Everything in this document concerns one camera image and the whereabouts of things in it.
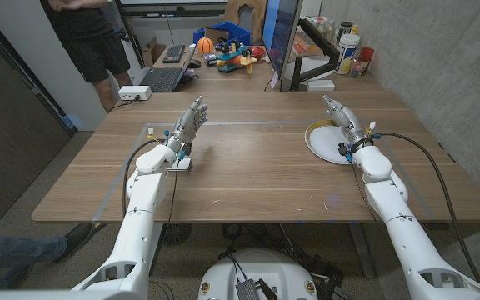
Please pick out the grey metal table leg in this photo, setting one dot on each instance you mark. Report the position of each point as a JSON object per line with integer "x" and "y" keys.
{"x": 361, "y": 250}

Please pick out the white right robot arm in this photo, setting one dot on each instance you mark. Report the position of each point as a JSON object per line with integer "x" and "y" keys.
{"x": 406, "y": 233}

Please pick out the black laptop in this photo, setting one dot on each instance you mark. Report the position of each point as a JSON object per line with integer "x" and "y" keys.
{"x": 163, "y": 79}

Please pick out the brown cardboard box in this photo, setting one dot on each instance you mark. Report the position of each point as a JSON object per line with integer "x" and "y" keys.
{"x": 153, "y": 52}

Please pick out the white paper plate gold rim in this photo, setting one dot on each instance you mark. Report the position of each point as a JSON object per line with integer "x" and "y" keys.
{"x": 325, "y": 143}

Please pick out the standing person in black clothes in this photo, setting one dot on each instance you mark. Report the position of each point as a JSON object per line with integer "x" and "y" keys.
{"x": 90, "y": 46}

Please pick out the dark lidded bottle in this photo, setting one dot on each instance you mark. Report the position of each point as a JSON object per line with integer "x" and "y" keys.
{"x": 345, "y": 29}

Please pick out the white power strip box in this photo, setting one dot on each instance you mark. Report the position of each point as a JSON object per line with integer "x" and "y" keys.
{"x": 133, "y": 92}

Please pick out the white robot torso base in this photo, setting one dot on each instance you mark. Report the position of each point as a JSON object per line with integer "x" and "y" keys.
{"x": 273, "y": 271}

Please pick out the white rectangular block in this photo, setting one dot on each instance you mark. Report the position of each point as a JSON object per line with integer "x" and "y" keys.
{"x": 183, "y": 164}

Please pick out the red cup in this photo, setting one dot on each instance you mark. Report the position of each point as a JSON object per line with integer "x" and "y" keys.
{"x": 367, "y": 54}

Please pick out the dark wooden cabinet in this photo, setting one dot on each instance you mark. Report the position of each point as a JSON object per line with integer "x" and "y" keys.
{"x": 11, "y": 125}

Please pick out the white plastic canister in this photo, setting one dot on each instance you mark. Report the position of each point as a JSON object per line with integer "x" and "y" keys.
{"x": 346, "y": 54}

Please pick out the orange toy basketball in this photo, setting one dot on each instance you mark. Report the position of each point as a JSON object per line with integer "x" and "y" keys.
{"x": 205, "y": 46}

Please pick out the small white flat box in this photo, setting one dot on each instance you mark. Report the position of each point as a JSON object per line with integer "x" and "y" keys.
{"x": 320, "y": 85}

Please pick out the wooden cutout board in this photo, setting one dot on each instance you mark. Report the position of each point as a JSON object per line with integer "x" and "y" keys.
{"x": 258, "y": 12}

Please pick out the round black floor fan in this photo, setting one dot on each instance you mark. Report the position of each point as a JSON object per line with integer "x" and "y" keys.
{"x": 176, "y": 234}

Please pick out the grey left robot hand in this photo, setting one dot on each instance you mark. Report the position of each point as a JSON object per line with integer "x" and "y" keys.
{"x": 190, "y": 123}

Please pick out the black computer mouse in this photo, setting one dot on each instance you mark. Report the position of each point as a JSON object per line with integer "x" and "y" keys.
{"x": 194, "y": 63}

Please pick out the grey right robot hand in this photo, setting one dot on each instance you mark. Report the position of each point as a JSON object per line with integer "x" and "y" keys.
{"x": 346, "y": 121}

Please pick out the whiteboard with black frame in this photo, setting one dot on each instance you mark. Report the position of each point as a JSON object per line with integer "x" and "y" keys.
{"x": 173, "y": 9}

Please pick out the blue plastic bin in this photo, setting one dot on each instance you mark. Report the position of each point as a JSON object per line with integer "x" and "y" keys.
{"x": 240, "y": 33}

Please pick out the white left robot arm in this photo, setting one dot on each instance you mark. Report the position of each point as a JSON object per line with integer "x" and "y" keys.
{"x": 140, "y": 225}

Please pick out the black computer monitor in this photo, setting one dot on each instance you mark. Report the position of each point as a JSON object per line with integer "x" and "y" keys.
{"x": 281, "y": 29}

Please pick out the red bowl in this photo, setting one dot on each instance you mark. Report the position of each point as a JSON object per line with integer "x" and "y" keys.
{"x": 258, "y": 52}

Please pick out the seated person's jeans leg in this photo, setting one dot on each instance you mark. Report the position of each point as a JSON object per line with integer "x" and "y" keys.
{"x": 11, "y": 252}

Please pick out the colourful toy airplane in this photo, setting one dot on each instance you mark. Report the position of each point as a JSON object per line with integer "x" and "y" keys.
{"x": 236, "y": 60}

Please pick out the black keyboard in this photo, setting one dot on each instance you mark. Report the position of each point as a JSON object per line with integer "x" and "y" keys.
{"x": 174, "y": 53}

